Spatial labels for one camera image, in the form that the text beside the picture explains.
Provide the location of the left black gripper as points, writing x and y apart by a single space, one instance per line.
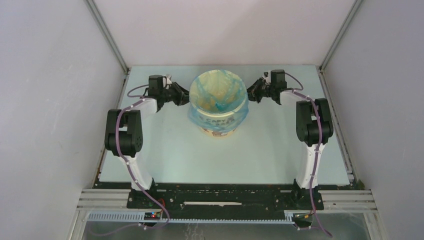
182 95

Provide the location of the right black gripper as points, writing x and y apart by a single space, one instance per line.
253 91

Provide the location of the yellow capybara trash bin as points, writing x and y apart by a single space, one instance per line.
218 106

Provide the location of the blue plastic trash bag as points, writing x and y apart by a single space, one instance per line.
218 99

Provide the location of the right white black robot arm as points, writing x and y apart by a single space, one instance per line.
313 121

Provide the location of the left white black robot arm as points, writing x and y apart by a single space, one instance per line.
124 127

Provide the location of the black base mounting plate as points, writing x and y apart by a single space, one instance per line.
225 201

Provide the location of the left small circuit board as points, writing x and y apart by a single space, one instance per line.
151 216

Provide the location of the small circuit board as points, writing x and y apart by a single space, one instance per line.
151 216
301 217

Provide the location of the right small circuit board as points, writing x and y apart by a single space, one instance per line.
301 217

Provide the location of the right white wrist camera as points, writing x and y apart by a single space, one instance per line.
266 77

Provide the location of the white toothed cable duct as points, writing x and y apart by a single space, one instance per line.
137 217

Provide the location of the aluminium frame rail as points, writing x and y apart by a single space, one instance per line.
334 201

